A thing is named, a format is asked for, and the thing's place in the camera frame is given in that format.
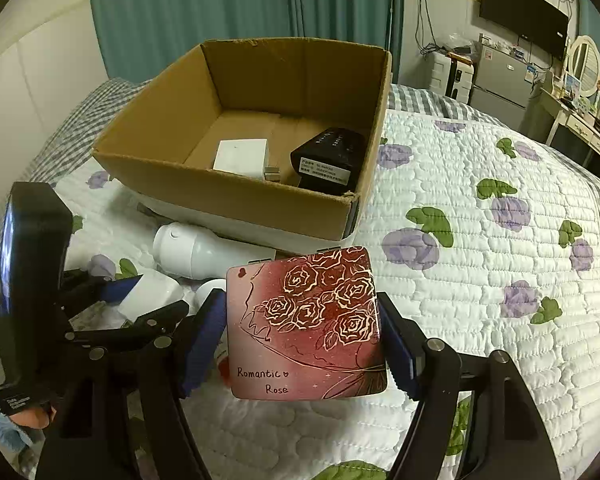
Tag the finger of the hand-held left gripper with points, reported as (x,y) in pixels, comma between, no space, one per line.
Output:
(130,327)
(122,290)

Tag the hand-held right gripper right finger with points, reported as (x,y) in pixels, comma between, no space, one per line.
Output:
(399,355)

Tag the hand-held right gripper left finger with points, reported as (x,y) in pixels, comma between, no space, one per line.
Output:
(204,347)

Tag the white charger block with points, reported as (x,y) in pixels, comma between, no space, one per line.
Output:
(155,290)

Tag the red rose print tin case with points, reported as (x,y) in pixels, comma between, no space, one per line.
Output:
(307,325)

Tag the brown cardboard box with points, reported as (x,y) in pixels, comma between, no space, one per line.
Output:
(145,145)

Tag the person's left forearm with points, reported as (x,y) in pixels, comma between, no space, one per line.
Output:
(2,420)

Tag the person's left hand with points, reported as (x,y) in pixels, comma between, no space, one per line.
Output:
(32,417)

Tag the white round cap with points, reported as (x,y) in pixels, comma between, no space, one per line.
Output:
(207,292)

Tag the white plastic bottle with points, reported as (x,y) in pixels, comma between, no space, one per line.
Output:
(190,252)

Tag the floral quilted blanket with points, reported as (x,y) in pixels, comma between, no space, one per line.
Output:
(480,285)

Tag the white power adapter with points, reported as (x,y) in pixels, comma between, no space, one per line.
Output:
(240,157)

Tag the black power adapter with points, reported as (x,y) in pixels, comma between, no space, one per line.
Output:
(325,162)

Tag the white and black appliance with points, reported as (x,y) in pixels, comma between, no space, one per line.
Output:
(460,80)

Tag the white drawer cabinet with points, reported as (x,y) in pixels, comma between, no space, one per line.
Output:
(439,74)

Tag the silver refrigerator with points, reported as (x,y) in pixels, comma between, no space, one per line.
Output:
(502,85)

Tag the white vanity desk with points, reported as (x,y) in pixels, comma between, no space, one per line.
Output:
(575,125)

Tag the oval white vanity mirror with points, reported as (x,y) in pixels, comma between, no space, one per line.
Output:
(586,67)

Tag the black wall television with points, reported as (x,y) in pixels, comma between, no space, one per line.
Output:
(522,12)

